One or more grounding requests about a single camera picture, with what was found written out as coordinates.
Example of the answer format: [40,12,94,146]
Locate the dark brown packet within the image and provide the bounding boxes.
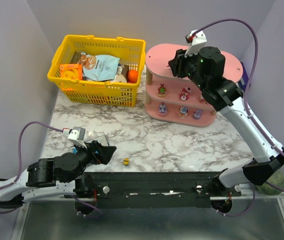
[70,51,81,64]

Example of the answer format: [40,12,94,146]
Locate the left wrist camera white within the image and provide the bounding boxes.
[62,126,87,149]

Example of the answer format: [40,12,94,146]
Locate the black mounting rail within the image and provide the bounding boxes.
[74,171,241,209]

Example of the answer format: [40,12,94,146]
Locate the orange fruit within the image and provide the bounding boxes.
[127,69,139,84]

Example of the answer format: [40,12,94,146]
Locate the green textured ball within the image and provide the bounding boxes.
[256,170,284,196]

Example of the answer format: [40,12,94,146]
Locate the purple bunny donut toy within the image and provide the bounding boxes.
[158,102,168,117]

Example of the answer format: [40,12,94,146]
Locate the blue boxed product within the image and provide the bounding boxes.
[68,135,110,154]

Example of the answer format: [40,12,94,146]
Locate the light blue snack bag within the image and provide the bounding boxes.
[78,52,120,82]

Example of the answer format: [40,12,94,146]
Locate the yellow blue small toy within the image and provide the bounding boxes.
[123,158,130,166]

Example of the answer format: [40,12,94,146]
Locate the small purple bunny toy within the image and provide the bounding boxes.
[192,109,204,120]

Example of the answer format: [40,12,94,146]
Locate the yellow plastic shopping basket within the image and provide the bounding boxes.
[47,34,146,107]

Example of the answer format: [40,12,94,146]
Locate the purple box behind shelf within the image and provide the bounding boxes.
[238,62,249,91]

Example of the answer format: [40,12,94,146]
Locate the strawberry tart toy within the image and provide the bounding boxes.
[157,83,167,98]

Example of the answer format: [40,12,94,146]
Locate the orange snack box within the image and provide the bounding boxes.
[59,63,82,81]

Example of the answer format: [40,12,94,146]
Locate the purple bunny cup toy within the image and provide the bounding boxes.
[178,106,189,119]

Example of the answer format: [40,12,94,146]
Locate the pink strawberry bear toy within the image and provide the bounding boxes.
[199,95,208,104]

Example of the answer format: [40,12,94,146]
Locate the purple cable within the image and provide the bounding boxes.
[0,121,67,215]
[185,18,284,195]

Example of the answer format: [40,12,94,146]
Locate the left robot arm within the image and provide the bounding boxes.
[0,140,117,209]

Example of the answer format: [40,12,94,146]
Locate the pink three-tier shelf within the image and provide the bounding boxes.
[144,42,244,128]

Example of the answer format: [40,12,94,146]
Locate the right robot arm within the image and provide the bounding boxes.
[168,46,284,188]

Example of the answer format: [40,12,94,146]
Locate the white round container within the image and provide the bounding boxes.
[111,73,127,83]

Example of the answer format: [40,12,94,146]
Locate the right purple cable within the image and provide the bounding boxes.
[185,18,284,195]

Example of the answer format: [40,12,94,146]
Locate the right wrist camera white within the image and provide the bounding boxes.
[185,30,207,57]

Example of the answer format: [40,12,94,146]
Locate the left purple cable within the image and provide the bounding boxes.
[0,121,67,215]

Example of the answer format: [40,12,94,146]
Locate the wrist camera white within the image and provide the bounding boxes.
[185,30,207,57]
[62,126,87,149]

